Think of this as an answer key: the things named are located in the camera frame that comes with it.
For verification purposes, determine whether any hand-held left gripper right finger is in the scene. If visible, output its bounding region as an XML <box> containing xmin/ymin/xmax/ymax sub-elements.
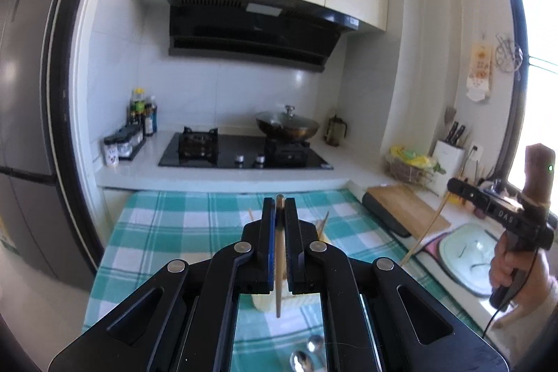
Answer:
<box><xmin>285</xmin><ymin>197</ymin><xmax>511</xmax><ymax>372</ymax></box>

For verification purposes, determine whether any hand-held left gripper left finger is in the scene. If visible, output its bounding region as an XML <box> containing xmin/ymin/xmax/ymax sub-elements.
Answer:
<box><xmin>48</xmin><ymin>197</ymin><xmax>277</xmax><ymax>372</ymax></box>

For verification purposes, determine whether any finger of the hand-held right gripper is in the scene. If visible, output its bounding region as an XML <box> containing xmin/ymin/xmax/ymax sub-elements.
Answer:
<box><xmin>448</xmin><ymin>177</ymin><xmax>491</xmax><ymax>212</ymax></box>

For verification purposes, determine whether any cream utensil holder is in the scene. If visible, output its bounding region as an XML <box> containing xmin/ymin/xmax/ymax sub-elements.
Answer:
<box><xmin>252</xmin><ymin>230</ymin><xmax>331</xmax><ymax>312</ymax></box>

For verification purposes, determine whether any person's right forearm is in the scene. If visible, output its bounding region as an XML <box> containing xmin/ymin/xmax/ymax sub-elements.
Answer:
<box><xmin>499</xmin><ymin>289</ymin><xmax>558</xmax><ymax>372</ymax></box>

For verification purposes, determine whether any person's right hand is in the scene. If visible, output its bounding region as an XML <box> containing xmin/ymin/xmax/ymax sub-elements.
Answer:
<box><xmin>489</xmin><ymin>231</ymin><xmax>558</xmax><ymax>308</ymax></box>

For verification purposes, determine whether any white knife block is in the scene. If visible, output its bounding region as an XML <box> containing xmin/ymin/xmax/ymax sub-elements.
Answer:
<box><xmin>431</xmin><ymin>139</ymin><xmax>466</xmax><ymax>186</ymax></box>

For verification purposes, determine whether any pink cloth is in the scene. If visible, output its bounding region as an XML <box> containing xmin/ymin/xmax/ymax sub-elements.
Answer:
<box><xmin>422</xmin><ymin>230</ymin><xmax>451</xmax><ymax>265</ymax></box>

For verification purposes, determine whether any wooden cutting board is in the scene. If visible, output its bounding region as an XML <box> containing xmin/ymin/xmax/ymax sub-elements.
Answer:
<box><xmin>366</xmin><ymin>185</ymin><xmax>452</xmax><ymax>231</ymax></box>

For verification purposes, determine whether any black gas stove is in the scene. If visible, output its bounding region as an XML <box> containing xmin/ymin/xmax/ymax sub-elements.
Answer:
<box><xmin>158</xmin><ymin>127</ymin><xmax>334</xmax><ymax>171</ymax></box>

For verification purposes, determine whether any teal checked tablecloth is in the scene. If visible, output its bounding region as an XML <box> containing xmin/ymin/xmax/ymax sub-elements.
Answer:
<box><xmin>83</xmin><ymin>189</ymin><xmax>493</xmax><ymax>372</ymax></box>

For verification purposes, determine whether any metal spoon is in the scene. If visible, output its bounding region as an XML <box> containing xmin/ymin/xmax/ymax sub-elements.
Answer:
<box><xmin>289</xmin><ymin>350</ymin><xmax>313</xmax><ymax>372</ymax></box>
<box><xmin>305</xmin><ymin>335</ymin><xmax>326</xmax><ymax>356</ymax></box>

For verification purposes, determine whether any black wok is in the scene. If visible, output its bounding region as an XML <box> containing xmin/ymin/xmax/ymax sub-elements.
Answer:
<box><xmin>255</xmin><ymin>111</ymin><xmax>320</xmax><ymax>140</ymax></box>

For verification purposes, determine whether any dark french press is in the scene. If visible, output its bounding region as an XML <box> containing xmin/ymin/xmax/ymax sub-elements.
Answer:
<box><xmin>323</xmin><ymin>115</ymin><xmax>348</xmax><ymax>147</ymax></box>

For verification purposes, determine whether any glass wok lid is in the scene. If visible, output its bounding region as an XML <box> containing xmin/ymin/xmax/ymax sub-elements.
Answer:
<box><xmin>261</xmin><ymin>105</ymin><xmax>313</xmax><ymax>127</ymax></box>

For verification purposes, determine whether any hanging printed bag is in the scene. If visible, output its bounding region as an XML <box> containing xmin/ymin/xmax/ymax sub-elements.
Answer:
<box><xmin>466</xmin><ymin>33</ymin><xmax>493</xmax><ymax>103</ymax></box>

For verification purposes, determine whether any window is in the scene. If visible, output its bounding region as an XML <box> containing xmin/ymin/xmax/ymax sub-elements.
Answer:
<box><xmin>501</xmin><ymin>0</ymin><xmax>558</xmax><ymax>198</ymax></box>

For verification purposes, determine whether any white printed spice jar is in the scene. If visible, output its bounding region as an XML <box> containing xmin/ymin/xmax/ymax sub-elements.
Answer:
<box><xmin>103</xmin><ymin>137</ymin><xmax>120</xmax><ymax>167</ymax></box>

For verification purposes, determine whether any yellow cap oil bottle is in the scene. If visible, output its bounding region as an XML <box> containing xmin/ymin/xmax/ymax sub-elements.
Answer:
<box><xmin>132</xmin><ymin>88</ymin><xmax>146</xmax><ymax>124</ymax></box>

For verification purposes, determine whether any black range hood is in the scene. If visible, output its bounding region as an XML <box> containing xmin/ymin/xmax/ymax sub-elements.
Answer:
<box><xmin>164</xmin><ymin>0</ymin><xmax>362</xmax><ymax>73</ymax></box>

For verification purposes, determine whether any grey refrigerator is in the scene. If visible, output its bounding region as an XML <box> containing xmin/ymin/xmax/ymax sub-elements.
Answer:
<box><xmin>0</xmin><ymin>0</ymin><xmax>94</xmax><ymax>290</ymax></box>

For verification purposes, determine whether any wire fruit basket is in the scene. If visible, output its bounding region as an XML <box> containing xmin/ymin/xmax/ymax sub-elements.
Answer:
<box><xmin>386</xmin><ymin>144</ymin><xmax>447</xmax><ymax>185</ymax></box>

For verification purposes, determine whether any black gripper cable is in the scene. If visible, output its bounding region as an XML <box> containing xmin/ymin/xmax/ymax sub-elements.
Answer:
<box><xmin>482</xmin><ymin>304</ymin><xmax>503</xmax><ymax>339</ymax></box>

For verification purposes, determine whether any wire trivet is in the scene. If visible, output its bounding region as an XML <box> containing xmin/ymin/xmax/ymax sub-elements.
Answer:
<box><xmin>495</xmin><ymin>33</ymin><xmax>523</xmax><ymax>74</ymax></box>

